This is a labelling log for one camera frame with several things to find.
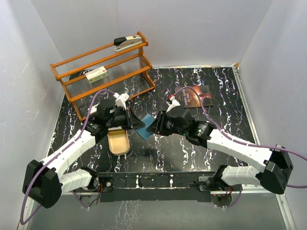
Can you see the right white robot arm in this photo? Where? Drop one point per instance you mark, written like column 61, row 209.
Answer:
column 269, row 167

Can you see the black and beige stapler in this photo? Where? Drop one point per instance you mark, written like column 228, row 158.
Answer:
column 122, row 43

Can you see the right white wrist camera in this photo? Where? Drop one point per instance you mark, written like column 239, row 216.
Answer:
column 172, row 102

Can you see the dark book with sunset cover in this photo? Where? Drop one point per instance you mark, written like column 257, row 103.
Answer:
column 194, row 96

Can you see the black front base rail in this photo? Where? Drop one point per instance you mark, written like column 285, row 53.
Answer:
column 161, row 186

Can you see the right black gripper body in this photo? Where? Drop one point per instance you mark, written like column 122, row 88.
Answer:
column 169, row 128

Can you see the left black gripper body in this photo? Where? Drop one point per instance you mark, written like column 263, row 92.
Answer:
column 121, row 119

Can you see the blue leather card holder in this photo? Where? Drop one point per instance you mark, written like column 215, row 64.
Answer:
column 142, row 131

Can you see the orange wooden three-tier rack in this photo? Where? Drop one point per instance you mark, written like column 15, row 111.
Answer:
column 120, row 66

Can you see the green and white small box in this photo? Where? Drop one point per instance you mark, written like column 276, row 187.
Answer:
column 96, row 74

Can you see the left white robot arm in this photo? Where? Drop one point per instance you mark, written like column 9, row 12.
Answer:
column 45, row 181

